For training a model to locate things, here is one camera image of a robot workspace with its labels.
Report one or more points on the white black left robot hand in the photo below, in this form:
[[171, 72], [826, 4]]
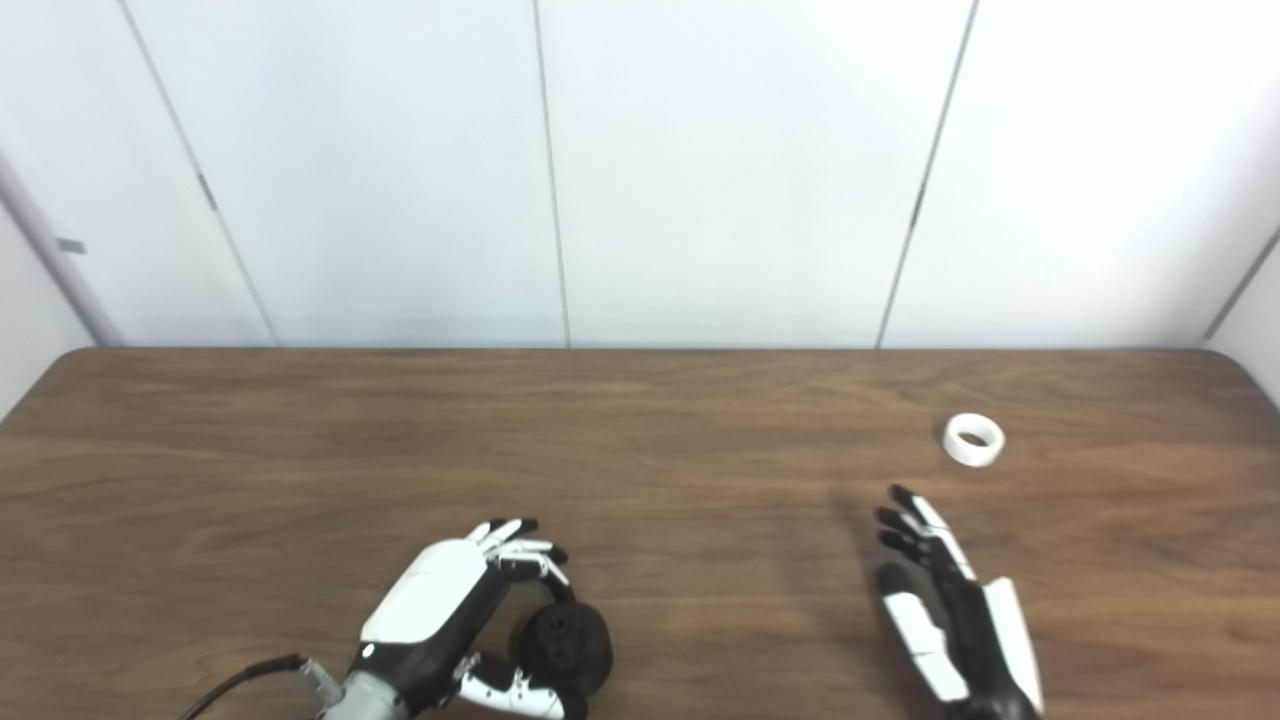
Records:
[[430, 595]]

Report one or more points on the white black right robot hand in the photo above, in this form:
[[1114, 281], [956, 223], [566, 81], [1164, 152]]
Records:
[[985, 650]]

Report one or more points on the small grey post tag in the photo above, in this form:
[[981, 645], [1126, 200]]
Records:
[[71, 246]]

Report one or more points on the round black plastic part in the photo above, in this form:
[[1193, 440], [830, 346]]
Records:
[[570, 645]]

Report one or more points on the grey wall corner post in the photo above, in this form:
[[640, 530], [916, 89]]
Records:
[[55, 245]]

